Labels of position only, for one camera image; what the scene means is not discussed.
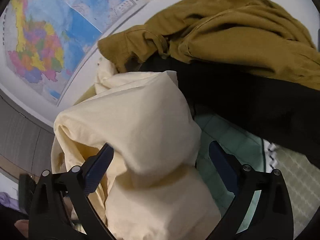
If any person's left hand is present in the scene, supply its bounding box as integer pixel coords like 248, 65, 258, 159
14, 219, 29, 238

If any cream large garment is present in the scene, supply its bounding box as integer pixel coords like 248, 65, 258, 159
51, 59, 221, 239

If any colourful wall map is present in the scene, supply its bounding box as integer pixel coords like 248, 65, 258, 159
3, 0, 80, 105

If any purple hanging garment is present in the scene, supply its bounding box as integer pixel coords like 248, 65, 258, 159
0, 192, 20, 211

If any black garment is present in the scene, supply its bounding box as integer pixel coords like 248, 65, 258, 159
125, 54, 319, 166

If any mustard olive jacket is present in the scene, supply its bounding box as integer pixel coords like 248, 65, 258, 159
98, 0, 319, 89

